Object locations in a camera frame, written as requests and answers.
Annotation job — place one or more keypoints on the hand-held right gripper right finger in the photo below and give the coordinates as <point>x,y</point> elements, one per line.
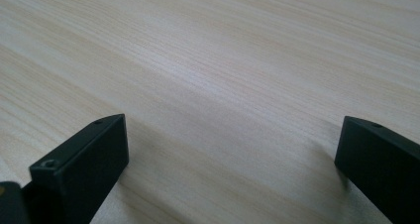
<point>379,171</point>

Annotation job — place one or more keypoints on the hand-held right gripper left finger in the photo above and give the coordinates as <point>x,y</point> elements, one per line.
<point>82,171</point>

